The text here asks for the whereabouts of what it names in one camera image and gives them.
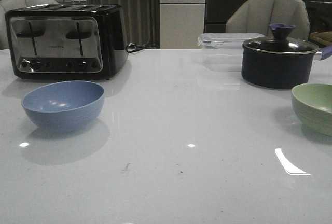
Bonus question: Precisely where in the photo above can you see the black toaster power cord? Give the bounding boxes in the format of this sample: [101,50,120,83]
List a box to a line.
[126,42,146,54]

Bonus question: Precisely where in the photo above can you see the green bowl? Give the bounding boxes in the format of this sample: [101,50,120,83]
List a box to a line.
[292,83,331,136]

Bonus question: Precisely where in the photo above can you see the black and chrome toaster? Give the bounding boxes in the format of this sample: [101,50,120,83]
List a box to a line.
[5,4,128,80]

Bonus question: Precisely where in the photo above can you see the glass pot lid blue knob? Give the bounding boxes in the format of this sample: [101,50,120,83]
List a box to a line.
[243,23,319,54]

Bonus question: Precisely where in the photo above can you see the beige chair right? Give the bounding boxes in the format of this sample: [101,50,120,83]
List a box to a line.
[225,0,311,40]

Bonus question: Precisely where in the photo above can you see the clear plastic food container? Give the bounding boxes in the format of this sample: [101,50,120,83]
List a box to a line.
[198,33,263,73]

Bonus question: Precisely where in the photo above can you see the dark blue saucepan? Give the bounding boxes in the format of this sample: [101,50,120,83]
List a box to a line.
[241,46,331,89]

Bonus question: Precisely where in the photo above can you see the white refrigerator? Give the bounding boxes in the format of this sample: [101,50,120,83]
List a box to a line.
[160,0,205,49]

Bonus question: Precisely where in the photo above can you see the blue bowl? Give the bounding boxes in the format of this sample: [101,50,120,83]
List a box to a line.
[21,80,104,133]

